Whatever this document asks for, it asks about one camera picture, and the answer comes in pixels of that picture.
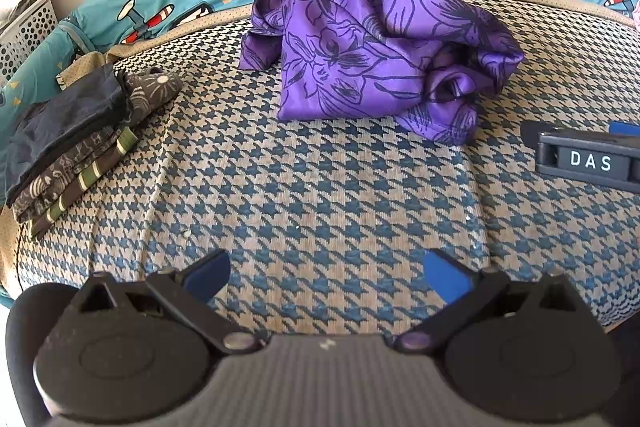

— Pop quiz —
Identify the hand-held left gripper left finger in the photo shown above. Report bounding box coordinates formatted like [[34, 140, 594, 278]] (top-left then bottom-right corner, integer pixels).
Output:
[[74, 249, 261, 355]]

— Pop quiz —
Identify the folded navy garment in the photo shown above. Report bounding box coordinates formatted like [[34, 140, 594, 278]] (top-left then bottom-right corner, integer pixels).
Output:
[[7, 64, 133, 202]]

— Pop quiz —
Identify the houndstooth bed mat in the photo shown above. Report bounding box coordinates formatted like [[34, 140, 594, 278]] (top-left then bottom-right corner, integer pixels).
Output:
[[10, 0, 640, 343]]

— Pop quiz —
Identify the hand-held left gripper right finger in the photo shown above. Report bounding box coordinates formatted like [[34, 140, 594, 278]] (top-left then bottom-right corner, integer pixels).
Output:
[[395, 249, 581, 354]]

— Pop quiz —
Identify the folded green striped garment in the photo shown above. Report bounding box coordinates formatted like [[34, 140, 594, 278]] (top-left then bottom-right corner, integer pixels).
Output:
[[27, 129, 138, 240]]

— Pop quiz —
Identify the white perforated laundry basket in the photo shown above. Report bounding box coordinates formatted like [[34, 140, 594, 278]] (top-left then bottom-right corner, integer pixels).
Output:
[[0, 0, 58, 80]]

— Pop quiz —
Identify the folded brown patterned garment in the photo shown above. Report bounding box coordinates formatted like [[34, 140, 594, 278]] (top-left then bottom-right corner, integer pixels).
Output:
[[12, 69, 183, 223]]

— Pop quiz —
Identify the purple floral garment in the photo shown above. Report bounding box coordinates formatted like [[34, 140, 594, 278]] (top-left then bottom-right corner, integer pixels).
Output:
[[239, 0, 525, 145]]

